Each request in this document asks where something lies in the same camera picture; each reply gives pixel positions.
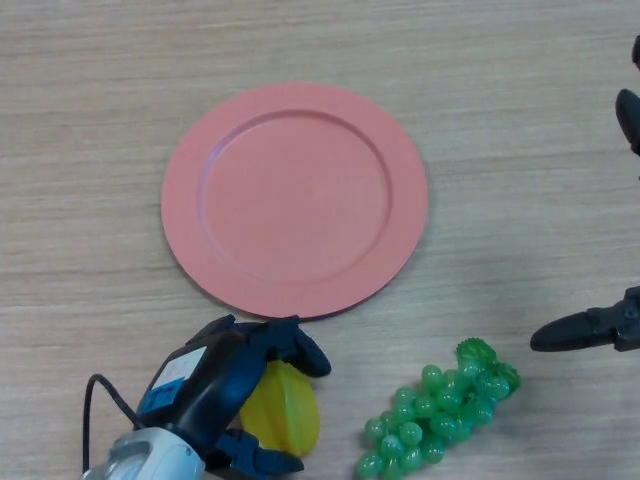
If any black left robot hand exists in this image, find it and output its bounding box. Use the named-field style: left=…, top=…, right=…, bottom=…
left=135, top=313, right=332, bottom=480

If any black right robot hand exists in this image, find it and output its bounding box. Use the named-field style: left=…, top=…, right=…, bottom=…
left=529, top=34, right=640, bottom=354

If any yellow starfruit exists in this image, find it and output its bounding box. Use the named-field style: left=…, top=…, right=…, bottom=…
left=239, top=362, right=321, bottom=457

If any pink round plate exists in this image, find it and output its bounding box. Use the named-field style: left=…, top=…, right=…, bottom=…
left=160, top=83, right=429, bottom=320

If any green grape bunch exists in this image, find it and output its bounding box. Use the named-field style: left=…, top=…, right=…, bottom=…
left=355, top=338, right=522, bottom=479

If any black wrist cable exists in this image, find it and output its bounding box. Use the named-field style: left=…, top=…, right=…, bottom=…
left=82, top=373, right=146, bottom=471

